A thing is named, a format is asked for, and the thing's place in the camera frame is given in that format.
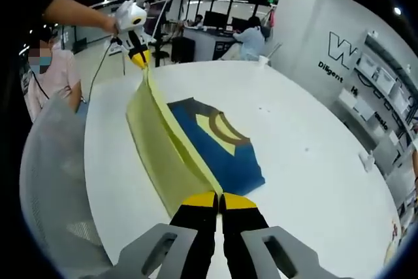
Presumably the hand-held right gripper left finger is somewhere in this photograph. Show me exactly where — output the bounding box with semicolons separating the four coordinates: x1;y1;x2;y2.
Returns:
112;190;219;279

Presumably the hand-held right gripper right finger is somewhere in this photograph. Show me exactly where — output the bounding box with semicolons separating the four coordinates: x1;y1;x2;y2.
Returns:
219;192;353;279

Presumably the yellow blue black garment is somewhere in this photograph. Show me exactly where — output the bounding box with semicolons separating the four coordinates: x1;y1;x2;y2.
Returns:
125;63;266;220

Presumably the person's left hand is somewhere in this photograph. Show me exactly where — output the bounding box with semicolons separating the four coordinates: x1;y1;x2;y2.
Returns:
103;14;121;35

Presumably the black tripod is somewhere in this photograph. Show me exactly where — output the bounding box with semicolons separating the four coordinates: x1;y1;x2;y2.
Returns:
152;0;172;68

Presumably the black box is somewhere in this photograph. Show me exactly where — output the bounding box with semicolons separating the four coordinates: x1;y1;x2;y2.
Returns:
171;36;196;63

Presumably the white office counter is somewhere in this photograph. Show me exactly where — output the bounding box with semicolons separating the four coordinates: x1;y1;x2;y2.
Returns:
182;26;244;61

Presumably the black desk monitor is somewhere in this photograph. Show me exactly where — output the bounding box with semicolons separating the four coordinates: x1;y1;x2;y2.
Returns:
231;17;249;31
204;10;229;30

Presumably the pink hanging item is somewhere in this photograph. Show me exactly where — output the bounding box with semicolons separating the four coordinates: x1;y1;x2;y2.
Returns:
266;7;278;29

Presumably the grey mesh chair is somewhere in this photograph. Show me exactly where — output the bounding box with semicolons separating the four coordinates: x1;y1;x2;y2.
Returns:
19;95;112;273

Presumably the small white object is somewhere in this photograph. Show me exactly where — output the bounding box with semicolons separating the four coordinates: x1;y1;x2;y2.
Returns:
358;150;376;172

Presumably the grey metal shelving rack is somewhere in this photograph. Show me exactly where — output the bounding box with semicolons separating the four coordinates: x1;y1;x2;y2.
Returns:
352;30;418;169

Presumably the group of white storage bins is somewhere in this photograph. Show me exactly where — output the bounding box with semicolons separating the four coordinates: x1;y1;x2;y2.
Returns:
339;53;415;123

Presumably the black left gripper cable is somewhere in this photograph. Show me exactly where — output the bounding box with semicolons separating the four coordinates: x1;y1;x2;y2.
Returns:
85;35;120;105

